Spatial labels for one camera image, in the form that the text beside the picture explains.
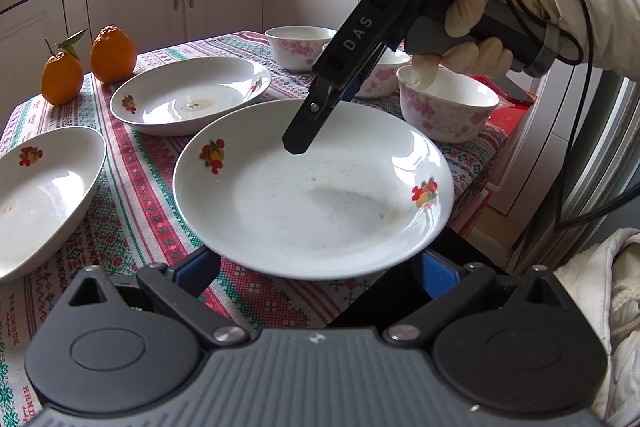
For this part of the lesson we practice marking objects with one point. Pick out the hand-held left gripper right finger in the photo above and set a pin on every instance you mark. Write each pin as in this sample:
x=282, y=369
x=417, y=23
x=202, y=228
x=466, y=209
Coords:
x=440, y=277

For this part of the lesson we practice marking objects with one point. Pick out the black smartphone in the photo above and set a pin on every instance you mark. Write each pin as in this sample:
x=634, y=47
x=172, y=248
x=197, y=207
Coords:
x=515, y=89

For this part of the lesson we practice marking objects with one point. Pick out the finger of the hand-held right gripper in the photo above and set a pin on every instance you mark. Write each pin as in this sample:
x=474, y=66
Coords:
x=305, y=127

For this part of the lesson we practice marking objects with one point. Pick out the patterned red green tablecloth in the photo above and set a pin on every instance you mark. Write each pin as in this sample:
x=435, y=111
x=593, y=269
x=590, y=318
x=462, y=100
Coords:
x=145, y=187

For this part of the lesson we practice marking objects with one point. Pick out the orange with green leaves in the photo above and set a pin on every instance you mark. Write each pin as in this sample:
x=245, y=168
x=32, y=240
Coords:
x=61, y=79

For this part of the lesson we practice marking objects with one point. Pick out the person's right hand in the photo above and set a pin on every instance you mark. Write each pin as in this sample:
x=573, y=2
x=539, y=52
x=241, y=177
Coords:
x=475, y=7

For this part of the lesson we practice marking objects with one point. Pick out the plain orange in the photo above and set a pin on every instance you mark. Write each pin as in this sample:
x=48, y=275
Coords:
x=113, y=54

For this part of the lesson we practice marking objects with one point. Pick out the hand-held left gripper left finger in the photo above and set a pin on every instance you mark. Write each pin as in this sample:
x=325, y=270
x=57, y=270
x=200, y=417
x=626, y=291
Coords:
x=196, y=268

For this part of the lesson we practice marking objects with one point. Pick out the red drink gift box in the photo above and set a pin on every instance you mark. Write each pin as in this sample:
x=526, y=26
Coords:
x=510, y=112

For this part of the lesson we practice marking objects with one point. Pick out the white fleece clothing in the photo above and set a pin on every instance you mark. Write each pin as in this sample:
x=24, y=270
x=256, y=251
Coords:
x=615, y=307

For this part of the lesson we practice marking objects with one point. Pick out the silver refrigerator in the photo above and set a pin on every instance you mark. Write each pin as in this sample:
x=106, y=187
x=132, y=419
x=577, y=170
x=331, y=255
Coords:
x=600, y=142

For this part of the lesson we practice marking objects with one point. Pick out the white fruit print plate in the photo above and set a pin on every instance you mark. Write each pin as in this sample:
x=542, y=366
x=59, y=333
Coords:
x=310, y=202
x=190, y=97
x=40, y=202

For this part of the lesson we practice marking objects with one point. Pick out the pink flower print bowl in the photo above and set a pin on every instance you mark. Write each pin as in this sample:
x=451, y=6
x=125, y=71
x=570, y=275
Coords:
x=295, y=49
x=445, y=117
x=380, y=79

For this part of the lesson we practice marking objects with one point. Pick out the person's right forearm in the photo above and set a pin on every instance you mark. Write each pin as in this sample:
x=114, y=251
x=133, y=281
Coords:
x=595, y=7

